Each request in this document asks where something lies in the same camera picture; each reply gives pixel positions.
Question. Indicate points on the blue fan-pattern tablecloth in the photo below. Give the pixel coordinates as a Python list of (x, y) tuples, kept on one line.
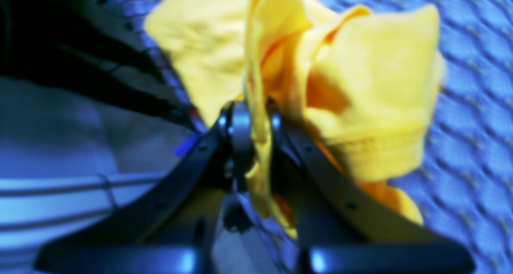
[(464, 187)]

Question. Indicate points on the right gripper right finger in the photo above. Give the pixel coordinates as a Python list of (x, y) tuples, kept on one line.
[(338, 224)]

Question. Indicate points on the yellow T-shirt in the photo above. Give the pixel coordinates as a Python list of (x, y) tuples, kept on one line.
[(362, 84)]

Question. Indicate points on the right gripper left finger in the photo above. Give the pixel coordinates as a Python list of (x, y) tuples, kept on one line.
[(174, 221)]

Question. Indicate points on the blue clamp handle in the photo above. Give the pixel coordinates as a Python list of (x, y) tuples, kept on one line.
[(185, 145)]

